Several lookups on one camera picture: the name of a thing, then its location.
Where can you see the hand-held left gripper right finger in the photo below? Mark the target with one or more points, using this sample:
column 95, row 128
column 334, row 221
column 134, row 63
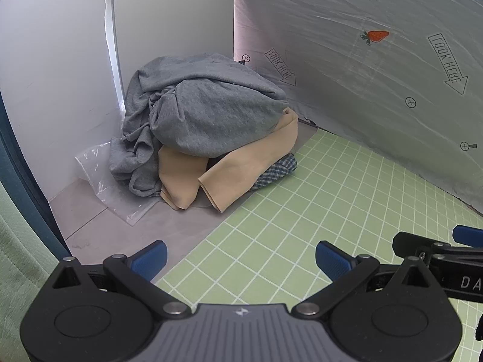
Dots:
column 332, row 259

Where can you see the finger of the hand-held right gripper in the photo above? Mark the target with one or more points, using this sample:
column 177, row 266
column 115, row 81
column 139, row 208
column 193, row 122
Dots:
column 409, row 244
column 469, row 234

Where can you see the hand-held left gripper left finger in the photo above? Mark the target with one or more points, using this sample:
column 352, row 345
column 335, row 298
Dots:
column 148, row 259

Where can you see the grey hoodie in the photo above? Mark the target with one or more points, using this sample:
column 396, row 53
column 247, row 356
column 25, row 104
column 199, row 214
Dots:
column 196, row 117

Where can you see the green grid mat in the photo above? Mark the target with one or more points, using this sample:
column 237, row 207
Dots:
column 309, row 211

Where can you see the clear plastic bag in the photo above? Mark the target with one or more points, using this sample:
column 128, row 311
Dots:
column 109, row 192

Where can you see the blue plaid garment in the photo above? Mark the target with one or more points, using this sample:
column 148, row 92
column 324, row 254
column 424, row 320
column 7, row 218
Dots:
column 277, row 171

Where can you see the beige garment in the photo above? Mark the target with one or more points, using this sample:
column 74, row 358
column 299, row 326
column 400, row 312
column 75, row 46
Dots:
column 234, row 166

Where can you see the light green cloth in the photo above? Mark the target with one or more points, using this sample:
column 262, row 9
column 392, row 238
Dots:
column 19, row 271

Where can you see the dark teal cloth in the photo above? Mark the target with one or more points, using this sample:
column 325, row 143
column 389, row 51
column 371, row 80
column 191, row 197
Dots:
column 26, row 181

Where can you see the white printed plastic sheet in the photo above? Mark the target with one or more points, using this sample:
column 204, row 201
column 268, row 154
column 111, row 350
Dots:
column 358, row 83

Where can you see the metal corner strip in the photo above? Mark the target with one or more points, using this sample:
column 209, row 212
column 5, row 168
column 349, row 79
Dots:
column 113, row 45

